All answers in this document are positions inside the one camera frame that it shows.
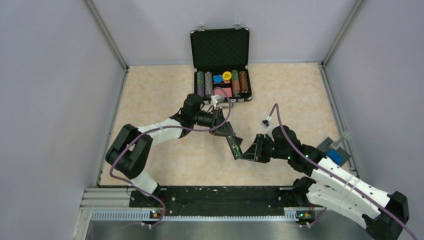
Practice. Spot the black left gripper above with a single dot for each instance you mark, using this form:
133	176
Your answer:
225	130

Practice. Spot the red playing card deck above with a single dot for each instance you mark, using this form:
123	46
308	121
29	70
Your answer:
225	92

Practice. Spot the green battery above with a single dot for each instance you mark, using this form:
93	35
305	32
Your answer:
237	149

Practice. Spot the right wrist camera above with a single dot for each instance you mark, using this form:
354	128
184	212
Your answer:
269	127

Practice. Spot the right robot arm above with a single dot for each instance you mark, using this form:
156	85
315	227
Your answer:
327	184

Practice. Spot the blue dealer button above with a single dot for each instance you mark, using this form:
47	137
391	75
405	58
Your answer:
217	79

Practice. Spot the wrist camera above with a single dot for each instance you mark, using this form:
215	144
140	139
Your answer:
216	100
269	127

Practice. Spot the orange black chip stack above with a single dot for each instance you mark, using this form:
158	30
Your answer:
243	81

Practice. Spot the purple green chip stack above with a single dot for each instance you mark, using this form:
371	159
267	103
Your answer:
200	83

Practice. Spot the black remote control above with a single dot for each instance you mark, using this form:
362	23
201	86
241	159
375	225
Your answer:
234	143

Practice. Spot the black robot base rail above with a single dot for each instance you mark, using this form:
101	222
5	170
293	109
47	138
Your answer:
199	204

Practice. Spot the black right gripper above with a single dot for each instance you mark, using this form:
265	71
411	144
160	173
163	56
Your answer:
256	150

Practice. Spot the yellow big blind button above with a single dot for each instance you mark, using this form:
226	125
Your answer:
227	76

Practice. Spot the green red chip stack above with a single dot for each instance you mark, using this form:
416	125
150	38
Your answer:
235	80

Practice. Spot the black poker chip case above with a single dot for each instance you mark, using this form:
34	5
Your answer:
218	51

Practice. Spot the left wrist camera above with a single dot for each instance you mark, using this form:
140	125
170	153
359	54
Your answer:
216	100

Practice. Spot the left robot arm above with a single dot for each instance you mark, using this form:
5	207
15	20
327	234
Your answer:
129	152

